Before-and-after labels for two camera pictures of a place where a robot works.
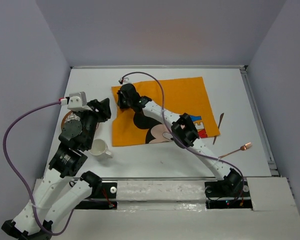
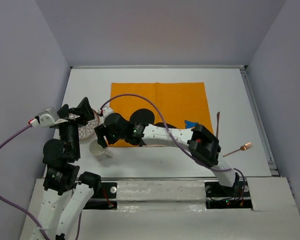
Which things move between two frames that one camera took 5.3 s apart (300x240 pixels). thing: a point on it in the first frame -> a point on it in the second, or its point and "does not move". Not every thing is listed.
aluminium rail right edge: (274, 170) does not move
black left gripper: (105, 112) -> (85, 109)
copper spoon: (242, 148) does not move
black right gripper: (119, 97) -> (102, 131)
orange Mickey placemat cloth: (187, 96) does not move
